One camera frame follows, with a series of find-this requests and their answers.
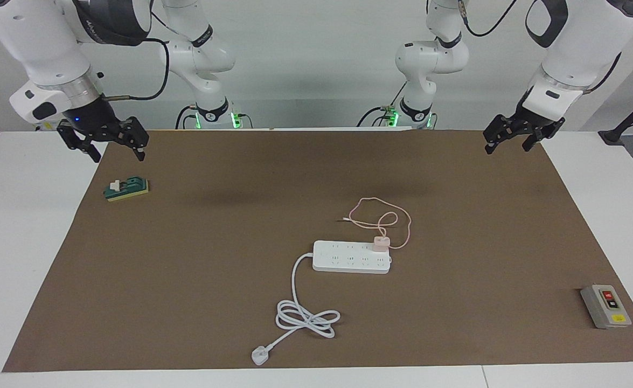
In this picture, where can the black stand with angled pole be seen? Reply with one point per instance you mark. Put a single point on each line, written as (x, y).
(631, 116)

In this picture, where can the brown table mat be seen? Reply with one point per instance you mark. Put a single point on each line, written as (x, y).
(214, 242)

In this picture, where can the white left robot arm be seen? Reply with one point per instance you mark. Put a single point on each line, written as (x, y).
(580, 54)

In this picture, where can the white power strip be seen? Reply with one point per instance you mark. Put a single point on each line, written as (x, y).
(348, 258)

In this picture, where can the green knife switch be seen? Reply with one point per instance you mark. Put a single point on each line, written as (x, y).
(127, 188)

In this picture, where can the grey on-off switch box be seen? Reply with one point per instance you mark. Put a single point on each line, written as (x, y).
(604, 308)

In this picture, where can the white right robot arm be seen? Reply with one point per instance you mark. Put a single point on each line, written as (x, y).
(36, 43)

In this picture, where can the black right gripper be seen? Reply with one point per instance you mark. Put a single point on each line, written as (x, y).
(101, 124)

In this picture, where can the pink charger adapter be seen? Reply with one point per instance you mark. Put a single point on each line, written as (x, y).
(380, 244)

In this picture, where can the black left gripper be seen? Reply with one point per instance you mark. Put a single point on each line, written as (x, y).
(531, 123)

